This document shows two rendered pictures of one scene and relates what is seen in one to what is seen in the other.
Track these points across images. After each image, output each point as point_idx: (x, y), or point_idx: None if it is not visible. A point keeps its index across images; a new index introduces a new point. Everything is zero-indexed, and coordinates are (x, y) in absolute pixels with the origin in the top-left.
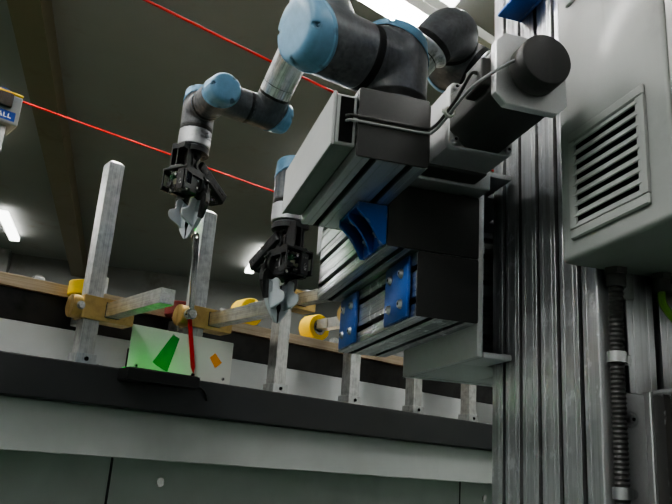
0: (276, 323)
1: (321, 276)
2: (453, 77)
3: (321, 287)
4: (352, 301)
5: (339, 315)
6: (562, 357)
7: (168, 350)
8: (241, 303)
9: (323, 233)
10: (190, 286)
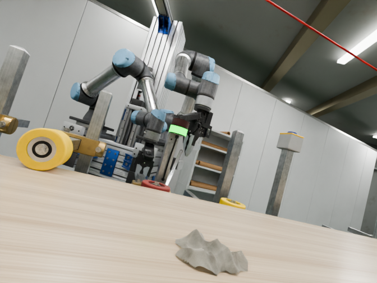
0: (88, 169)
1: (152, 170)
2: (128, 74)
3: (151, 174)
4: (147, 176)
5: (10, 128)
6: None
7: None
8: (72, 145)
9: (155, 158)
10: (170, 178)
